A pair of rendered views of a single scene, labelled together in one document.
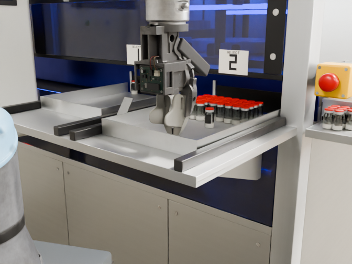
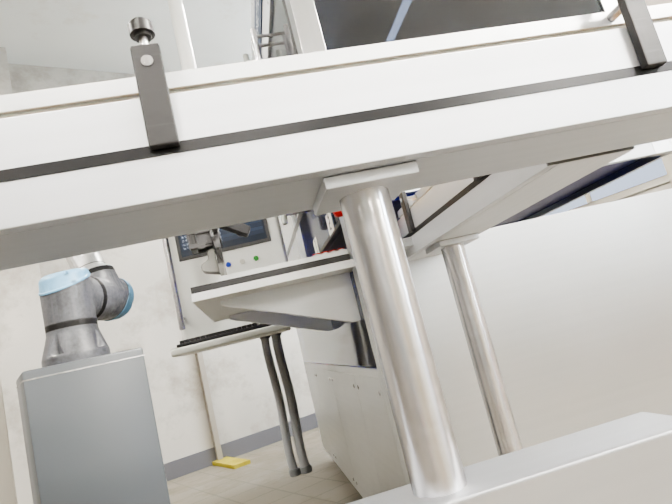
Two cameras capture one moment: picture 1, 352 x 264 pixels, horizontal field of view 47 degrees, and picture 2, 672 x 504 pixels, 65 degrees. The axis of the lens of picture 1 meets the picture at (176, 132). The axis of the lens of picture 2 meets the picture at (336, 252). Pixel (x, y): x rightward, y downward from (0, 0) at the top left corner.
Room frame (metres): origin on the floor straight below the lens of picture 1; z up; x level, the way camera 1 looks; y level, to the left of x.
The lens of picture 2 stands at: (-0.10, -1.08, 0.70)
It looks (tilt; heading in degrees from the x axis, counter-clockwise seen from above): 9 degrees up; 40
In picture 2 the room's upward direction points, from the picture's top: 14 degrees counter-clockwise
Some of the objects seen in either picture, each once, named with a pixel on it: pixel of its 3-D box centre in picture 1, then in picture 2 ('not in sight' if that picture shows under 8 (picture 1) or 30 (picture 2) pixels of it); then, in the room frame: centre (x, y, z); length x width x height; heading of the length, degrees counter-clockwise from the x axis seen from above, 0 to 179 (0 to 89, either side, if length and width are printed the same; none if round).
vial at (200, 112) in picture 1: (200, 111); not in sight; (0.98, -0.06, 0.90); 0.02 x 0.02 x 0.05
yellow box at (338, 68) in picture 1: (336, 79); not in sight; (0.89, -0.36, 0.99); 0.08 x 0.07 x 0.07; 141
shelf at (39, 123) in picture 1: (142, 121); (283, 293); (1.01, 0.09, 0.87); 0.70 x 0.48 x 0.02; 51
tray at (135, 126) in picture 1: (195, 121); (285, 276); (0.91, -0.05, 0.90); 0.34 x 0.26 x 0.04; 140
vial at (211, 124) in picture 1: (209, 118); not in sight; (0.91, -0.08, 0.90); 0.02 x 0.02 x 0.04
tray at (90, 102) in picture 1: (116, 99); not in sight; (1.17, 0.18, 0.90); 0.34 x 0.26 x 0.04; 141
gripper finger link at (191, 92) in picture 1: (183, 92); (217, 247); (0.72, -0.01, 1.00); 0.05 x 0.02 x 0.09; 51
